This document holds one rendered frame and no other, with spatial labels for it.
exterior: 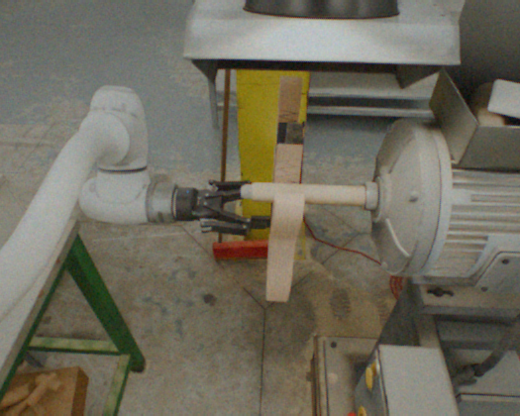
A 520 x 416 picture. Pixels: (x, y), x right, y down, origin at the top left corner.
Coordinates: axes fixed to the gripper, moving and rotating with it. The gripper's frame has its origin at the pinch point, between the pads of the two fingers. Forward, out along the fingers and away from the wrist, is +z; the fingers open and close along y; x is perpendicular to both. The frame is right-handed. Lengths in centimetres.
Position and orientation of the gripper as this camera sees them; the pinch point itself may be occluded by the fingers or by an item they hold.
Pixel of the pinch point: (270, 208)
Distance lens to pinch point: 83.7
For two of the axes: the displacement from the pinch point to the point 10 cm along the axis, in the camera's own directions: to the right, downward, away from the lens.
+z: 10.0, 0.5, -0.3
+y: -0.6, 7.6, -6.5
